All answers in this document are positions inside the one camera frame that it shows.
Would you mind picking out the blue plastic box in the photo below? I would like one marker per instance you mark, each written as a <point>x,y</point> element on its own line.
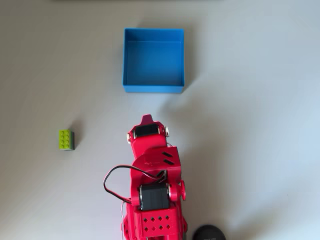
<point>152,65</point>

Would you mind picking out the red robot arm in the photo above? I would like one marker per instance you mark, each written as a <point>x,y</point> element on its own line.
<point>155,160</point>

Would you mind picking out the black gooseneck stand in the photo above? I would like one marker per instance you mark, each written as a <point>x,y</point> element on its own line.
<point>207,233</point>

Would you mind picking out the green yellow toy brick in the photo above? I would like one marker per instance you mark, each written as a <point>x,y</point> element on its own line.
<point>65,140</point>

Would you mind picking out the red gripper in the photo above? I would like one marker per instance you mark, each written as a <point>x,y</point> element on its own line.
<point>148,143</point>

